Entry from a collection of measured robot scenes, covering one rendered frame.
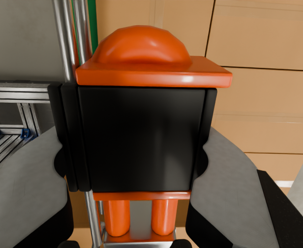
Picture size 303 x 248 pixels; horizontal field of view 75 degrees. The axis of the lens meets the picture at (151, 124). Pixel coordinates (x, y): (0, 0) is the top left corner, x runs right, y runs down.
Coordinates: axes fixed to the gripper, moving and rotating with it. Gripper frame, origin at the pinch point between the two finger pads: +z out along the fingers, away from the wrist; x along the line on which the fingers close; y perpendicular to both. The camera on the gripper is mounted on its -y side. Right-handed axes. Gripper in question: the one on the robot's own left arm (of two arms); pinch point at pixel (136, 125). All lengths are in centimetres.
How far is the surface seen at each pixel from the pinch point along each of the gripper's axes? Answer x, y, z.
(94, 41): -29, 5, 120
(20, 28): -71, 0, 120
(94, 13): -28, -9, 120
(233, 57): 35, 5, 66
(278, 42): 50, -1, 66
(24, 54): -73, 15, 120
